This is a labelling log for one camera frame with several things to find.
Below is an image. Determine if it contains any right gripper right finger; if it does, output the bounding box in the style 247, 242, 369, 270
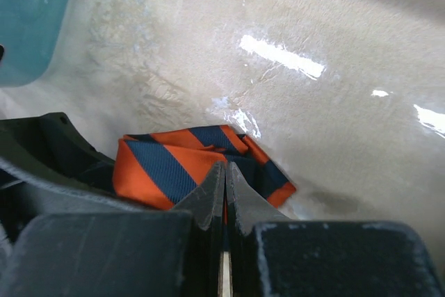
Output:
225, 163, 444, 296

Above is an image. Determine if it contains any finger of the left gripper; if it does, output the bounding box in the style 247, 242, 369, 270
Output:
1, 113, 114, 193
1, 159, 146, 227

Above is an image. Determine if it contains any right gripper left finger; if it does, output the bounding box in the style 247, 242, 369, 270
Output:
1, 163, 225, 296

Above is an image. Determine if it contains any orange navy striped tie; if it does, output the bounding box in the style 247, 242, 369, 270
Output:
113, 125, 296, 210

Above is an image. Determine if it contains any clear teal plastic container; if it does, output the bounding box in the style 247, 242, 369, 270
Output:
1, 0, 68, 87

